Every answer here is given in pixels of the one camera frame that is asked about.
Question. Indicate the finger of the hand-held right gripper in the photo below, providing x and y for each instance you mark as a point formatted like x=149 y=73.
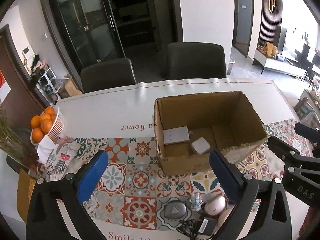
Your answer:
x=306 y=130
x=282 y=147

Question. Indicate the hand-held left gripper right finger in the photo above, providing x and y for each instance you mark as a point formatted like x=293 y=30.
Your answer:
x=224 y=177

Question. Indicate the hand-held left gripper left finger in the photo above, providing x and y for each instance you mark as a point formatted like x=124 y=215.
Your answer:
x=92 y=176

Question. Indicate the pinkish oval device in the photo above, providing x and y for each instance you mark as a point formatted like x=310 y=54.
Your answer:
x=214 y=205

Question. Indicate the brown cardboard box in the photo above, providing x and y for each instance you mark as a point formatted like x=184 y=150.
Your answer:
x=185 y=163

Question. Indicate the wooden side chair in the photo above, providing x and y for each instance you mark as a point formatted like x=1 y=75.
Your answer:
x=305 y=110

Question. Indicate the small astronaut figurine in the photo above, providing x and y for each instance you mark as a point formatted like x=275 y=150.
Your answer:
x=196 y=201

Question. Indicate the white square adapter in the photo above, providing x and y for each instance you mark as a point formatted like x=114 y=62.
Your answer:
x=200 y=145

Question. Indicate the grey oval device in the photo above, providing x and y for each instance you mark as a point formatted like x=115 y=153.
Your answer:
x=176 y=210

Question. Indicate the white and pink fruit basket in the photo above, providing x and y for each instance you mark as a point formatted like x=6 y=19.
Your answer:
x=57 y=127

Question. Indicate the flat grey box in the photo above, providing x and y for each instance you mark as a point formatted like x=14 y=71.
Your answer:
x=175 y=135

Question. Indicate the orange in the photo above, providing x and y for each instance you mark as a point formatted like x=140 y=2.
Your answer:
x=37 y=134
x=47 y=126
x=35 y=121
x=51 y=110
x=45 y=116

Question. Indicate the mustard yellow cushion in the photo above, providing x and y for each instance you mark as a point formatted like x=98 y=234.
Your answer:
x=26 y=195

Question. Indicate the dark dining table set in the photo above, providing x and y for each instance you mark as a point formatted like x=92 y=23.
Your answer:
x=308 y=57

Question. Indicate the white media console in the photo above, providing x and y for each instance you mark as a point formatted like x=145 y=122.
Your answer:
x=275 y=63

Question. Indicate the yellow paper bags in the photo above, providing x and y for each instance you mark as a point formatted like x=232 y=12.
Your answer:
x=271 y=50

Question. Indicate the dried flower bunch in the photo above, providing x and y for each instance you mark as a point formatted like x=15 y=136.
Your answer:
x=11 y=137

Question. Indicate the small floor cardboard box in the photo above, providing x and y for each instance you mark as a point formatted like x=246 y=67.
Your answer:
x=70 y=88

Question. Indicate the grey waste bin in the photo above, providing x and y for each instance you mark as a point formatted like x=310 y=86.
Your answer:
x=230 y=67

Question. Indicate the dark grey dining chair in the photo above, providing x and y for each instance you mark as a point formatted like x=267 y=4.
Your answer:
x=196 y=61
x=107 y=76

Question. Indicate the white shoe rack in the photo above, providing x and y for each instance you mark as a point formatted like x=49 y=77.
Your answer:
x=47 y=78

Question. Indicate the grey interior door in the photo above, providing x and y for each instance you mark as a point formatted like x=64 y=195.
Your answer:
x=243 y=12

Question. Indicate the brown wooden door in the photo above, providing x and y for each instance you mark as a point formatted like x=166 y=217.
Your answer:
x=17 y=65

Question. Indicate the white intercom panel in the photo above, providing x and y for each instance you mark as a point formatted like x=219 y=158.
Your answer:
x=27 y=51

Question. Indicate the dark glass cabinet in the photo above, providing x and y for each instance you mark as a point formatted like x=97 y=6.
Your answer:
x=82 y=22

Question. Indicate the red wall poster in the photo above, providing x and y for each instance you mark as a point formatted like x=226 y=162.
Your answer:
x=3 y=83

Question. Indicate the gold wall ornament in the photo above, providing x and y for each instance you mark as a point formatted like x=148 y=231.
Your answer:
x=272 y=1

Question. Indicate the wall switch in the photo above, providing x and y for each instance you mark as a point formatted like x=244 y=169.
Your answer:
x=44 y=36

